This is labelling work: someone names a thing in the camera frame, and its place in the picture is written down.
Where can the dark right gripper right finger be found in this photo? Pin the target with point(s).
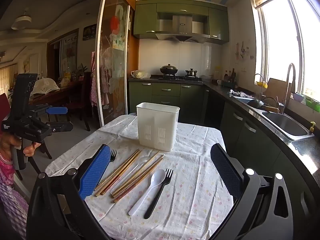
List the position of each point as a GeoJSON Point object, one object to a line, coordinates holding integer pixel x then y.
{"type": "Point", "coordinates": [228, 173]}

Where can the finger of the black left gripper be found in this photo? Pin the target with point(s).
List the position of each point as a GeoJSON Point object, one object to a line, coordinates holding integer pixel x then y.
{"type": "Point", "coordinates": [65, 126]}

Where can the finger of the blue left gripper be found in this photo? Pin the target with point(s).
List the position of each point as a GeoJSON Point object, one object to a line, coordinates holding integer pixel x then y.
{"type": "Point", "coordinates": [57, 110]}

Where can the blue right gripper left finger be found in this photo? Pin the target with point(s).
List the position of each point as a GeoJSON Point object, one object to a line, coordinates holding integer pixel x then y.
{"type": "Point", "coordinates": [94, 171]}

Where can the black plastic fork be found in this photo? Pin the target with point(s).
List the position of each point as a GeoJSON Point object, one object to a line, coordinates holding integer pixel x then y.
{"type": "Point", "coordinates": [153, 204]}
{"type": "Point", "coordinates": [113, 155]}

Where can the clear plastic spoon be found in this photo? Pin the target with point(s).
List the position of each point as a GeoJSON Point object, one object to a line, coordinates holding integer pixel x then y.
{"type": "Point", "coordinates": [141, 161]}

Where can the white plastic spoon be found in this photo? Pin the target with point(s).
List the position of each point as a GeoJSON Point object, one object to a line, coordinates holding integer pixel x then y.
{"type": "Point", "coordinates": [156, 179]}

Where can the pink patterned sleeve forearm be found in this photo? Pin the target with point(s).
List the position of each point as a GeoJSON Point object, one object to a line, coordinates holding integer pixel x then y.
{"type": "Point", "coordinates": [13, 205]}

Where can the steel kitchen sink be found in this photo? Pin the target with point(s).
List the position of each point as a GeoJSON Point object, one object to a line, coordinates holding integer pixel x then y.
{"type": "Point", "coordinates": [287, 126]}

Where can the green upper kitchen cabinets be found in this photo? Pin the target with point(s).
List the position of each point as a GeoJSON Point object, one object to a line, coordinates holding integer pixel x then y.
{"type": "Point", "coordinates": [148, 12]}

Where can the kitchen window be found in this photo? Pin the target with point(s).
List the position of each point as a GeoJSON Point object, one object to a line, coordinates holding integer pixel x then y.
{"type": "Point", "coordinates": [289, 37]}

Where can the person's left hand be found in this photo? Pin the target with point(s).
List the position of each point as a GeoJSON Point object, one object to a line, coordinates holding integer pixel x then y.
{"type": "Point", "coordinates": [8, 140]}

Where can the white lace food cover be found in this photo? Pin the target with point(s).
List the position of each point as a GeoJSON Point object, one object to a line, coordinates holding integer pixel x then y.
{"type": "Point", "coordinates": [44, 86]}

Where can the dark wooden chair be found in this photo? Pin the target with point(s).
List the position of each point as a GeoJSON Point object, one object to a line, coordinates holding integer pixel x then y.
{"type": "Point", "coordinates": [79, 101]}

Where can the white floral tablecloth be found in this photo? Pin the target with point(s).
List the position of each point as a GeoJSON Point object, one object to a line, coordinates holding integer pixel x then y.
{"type": "Point", "coordinates": [174, 195]}

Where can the red checkered apron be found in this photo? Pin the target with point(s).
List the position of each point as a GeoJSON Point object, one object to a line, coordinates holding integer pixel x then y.
{"type": "Point", "coordinates": [103, 83]}

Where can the white plastic utensil holder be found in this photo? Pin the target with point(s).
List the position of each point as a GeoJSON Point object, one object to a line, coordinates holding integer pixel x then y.
{"type": "Point", "coordinates": [157, 125]}

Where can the steel gooseneck faucet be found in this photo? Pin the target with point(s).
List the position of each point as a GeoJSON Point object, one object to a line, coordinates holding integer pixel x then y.
{"type": "Point", "coordinates": [290, 87]}

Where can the ceiling lamp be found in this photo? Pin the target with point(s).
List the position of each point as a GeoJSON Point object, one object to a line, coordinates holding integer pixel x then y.
{"type": "Point", "coordinates": [21, 22]}

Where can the white plastic bag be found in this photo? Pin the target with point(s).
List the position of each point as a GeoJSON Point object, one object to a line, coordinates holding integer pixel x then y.
{"type": "Point", "coordinates": [140, 74]}

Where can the wooden cutting board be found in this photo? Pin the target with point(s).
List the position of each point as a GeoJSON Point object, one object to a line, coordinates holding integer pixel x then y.
{"type": "Point", "coordinates": [275, 89]}

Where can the glass sliding door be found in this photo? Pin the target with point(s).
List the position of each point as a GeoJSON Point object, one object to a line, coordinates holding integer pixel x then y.
{"type": "Point", "coordinates": [111, 50]}

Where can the small steel pot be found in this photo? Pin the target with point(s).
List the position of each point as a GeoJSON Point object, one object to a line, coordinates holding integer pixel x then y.
{"type": "Point", "coordinates": [191, 73]}

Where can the black wok with lid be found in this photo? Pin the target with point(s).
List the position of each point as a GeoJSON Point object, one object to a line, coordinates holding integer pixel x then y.
{"type": "Point", "coordinates": [168, 70]}

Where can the steel range hood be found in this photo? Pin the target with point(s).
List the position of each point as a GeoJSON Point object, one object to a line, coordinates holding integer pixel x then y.
{"type": "Point", "coordinates": [183, 28]}

